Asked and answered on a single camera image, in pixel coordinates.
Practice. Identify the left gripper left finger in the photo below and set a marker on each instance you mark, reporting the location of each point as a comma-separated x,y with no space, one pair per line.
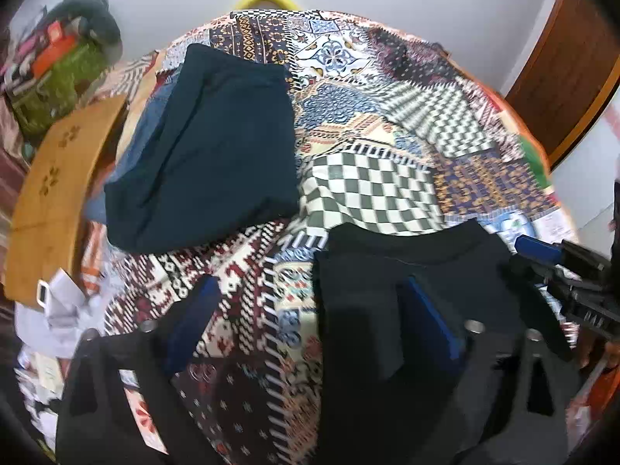
119,405

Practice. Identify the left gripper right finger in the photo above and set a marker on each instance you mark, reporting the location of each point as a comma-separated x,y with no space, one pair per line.
507,405

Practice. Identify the black pants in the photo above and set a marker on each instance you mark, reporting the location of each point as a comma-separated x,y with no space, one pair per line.
380,394

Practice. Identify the wooden board with paw prints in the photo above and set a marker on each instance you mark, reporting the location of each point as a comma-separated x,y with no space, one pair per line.
47,225

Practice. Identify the blue denim garment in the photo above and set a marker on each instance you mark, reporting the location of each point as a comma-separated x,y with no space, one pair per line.
94,209

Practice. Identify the wooden door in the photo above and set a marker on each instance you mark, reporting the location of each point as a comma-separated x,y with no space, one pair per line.
567,80

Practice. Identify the patchwork patterned bedsheet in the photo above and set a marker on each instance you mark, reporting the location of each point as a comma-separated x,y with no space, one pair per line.
390,136

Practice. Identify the dark navy folded garment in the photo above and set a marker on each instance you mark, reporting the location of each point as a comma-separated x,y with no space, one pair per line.
220,159

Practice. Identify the green patterned bag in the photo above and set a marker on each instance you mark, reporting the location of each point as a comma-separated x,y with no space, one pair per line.
43,102

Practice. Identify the orange box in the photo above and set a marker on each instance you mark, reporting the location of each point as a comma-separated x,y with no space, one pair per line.
53,53

